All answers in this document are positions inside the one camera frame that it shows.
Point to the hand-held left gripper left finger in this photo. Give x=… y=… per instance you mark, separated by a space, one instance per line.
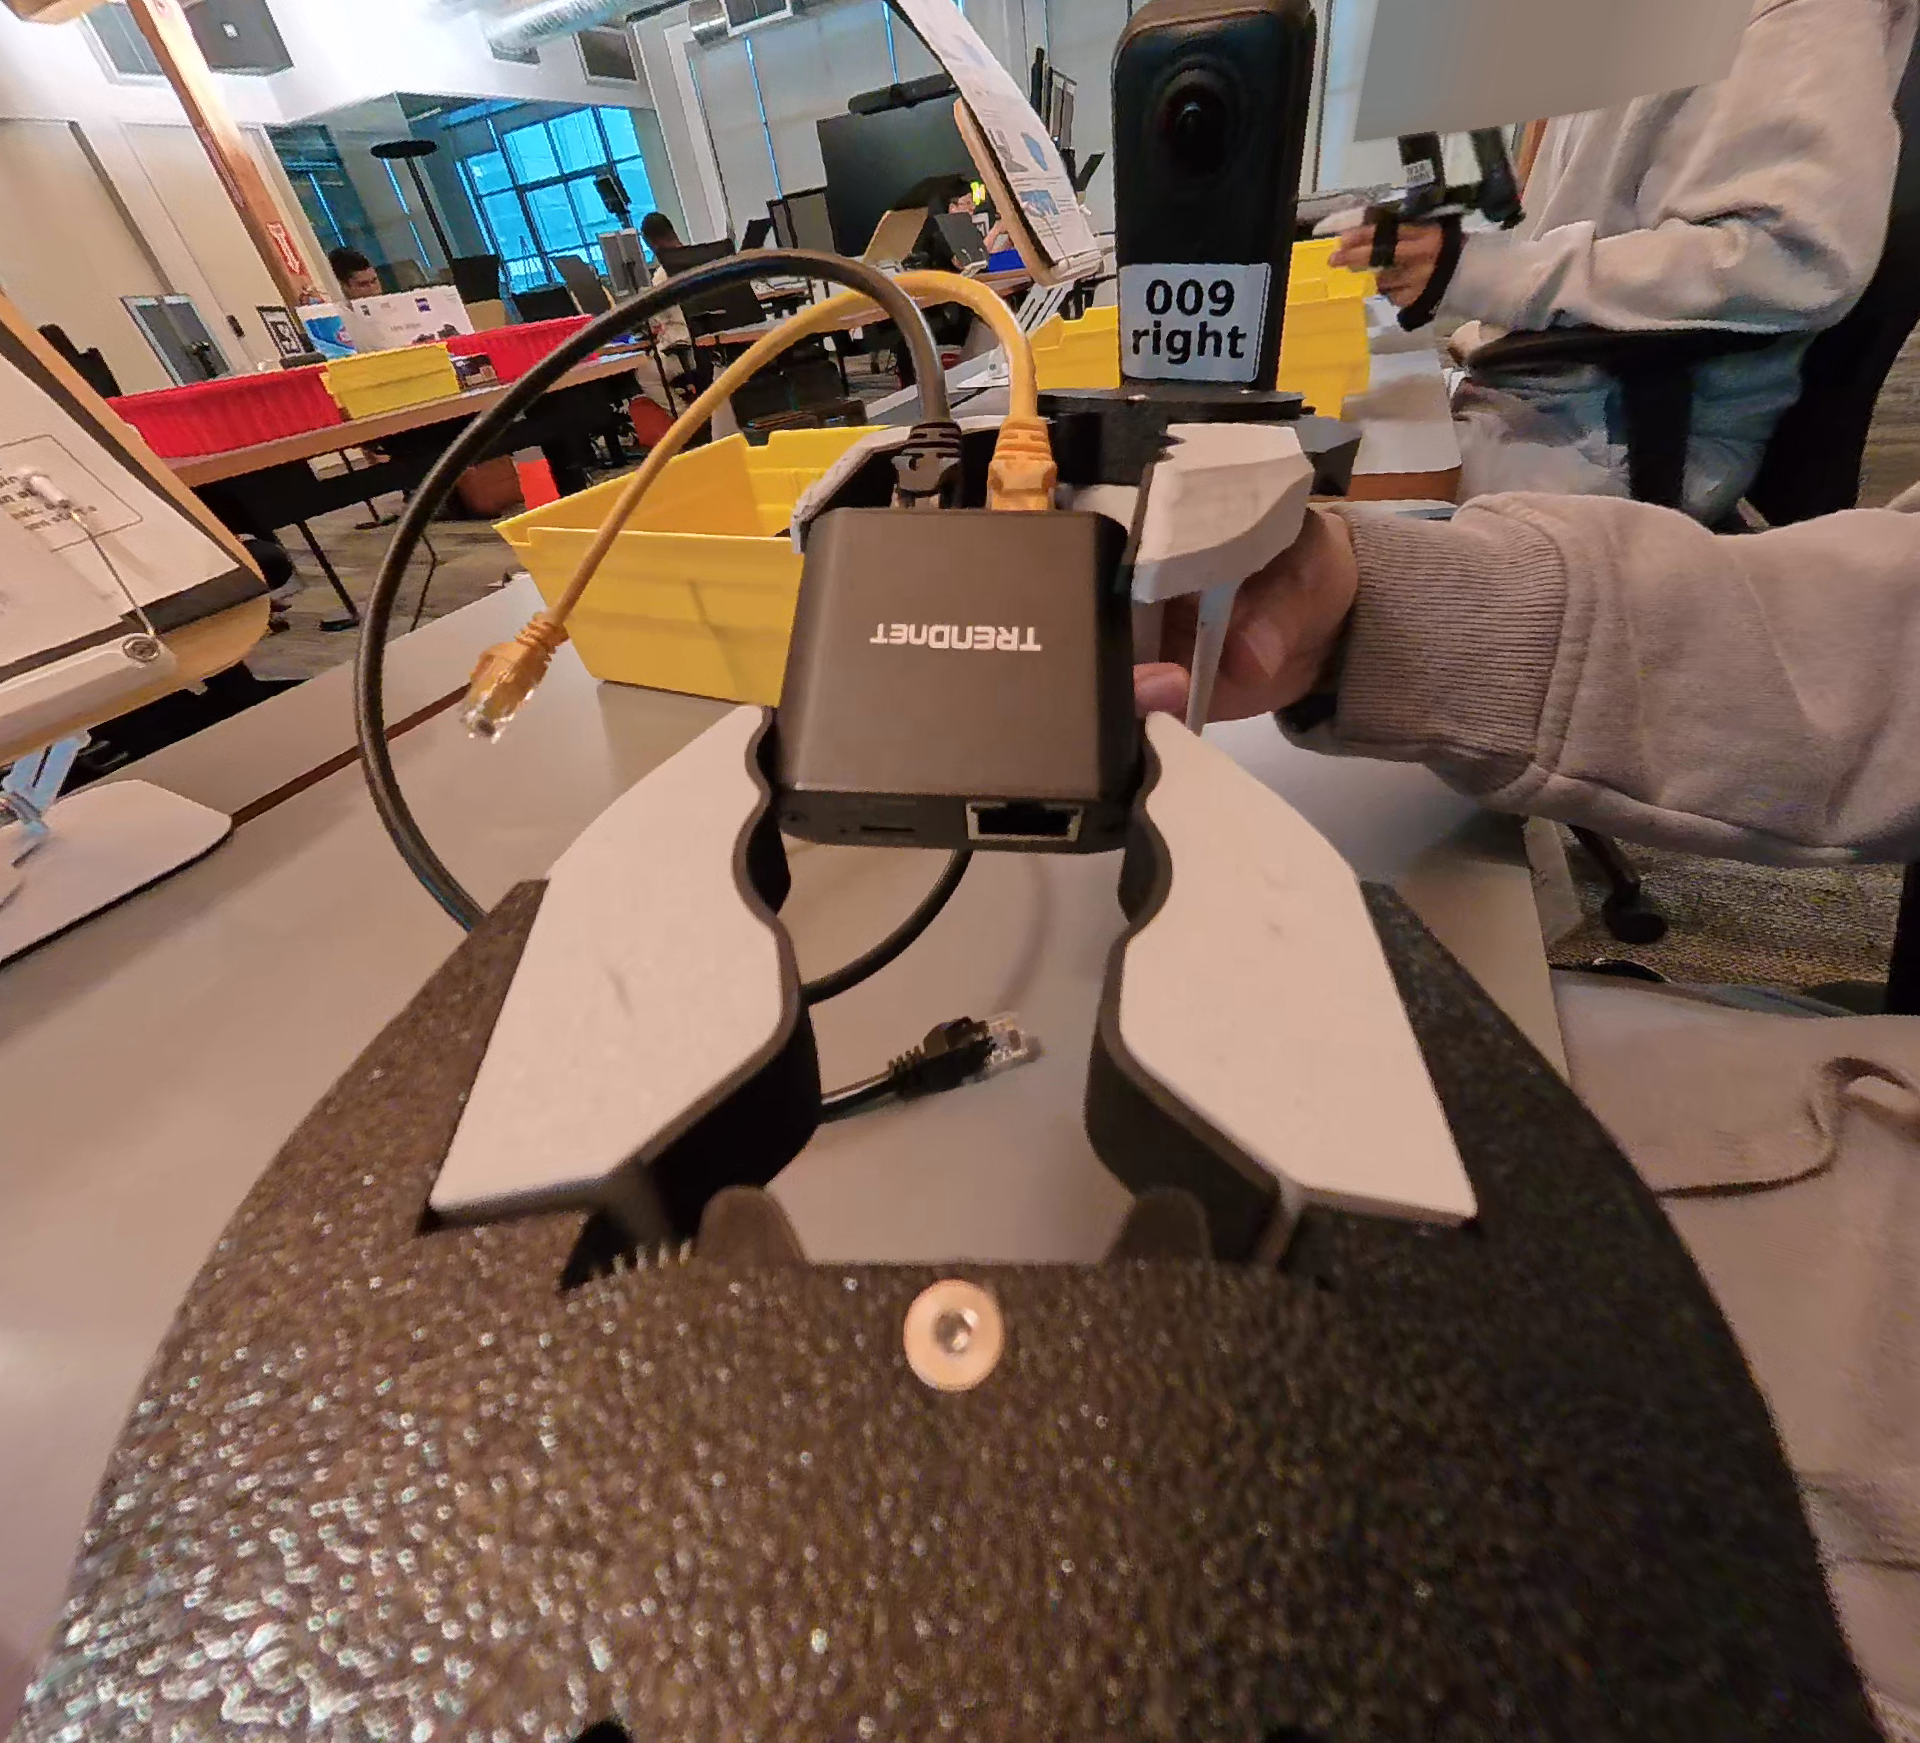
x=616 y=1009

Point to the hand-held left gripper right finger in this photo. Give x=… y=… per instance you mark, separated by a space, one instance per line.
x=1290 y=1009

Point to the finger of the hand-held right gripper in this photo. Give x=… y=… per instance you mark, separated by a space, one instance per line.
x=849 y=482
x=1215 y=512

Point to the black network switch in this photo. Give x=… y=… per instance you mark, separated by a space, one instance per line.
x=945 y=664

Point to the person's right forearm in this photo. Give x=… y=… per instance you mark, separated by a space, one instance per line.
x=1576 y=664

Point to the grey desk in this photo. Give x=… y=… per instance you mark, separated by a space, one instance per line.
x=226 y=1022

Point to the person's right hand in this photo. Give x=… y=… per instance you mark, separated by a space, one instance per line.
x=1290 y=634

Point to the orange traffic cone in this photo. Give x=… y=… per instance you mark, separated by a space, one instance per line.
x=538 y=480

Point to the large black screen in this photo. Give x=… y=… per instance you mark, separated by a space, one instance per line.
x=887 y=169

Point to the red plastic bin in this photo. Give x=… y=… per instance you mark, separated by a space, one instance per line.
x=226 y=417
x=526 y=352

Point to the long background table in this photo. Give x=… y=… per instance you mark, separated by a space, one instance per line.
x=420 y=438

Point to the person's grey sweatshirt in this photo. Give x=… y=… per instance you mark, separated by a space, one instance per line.
x=1770 y=1247

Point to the white stand base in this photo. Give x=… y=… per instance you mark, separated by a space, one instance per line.
x=91 y=858

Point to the black floor lamp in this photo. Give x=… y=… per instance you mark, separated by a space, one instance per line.
x=399 y=148

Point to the wooden support column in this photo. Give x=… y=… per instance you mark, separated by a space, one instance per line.
x=209 y=139

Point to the black wall speaker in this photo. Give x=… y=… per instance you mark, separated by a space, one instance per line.
x=239 y=32

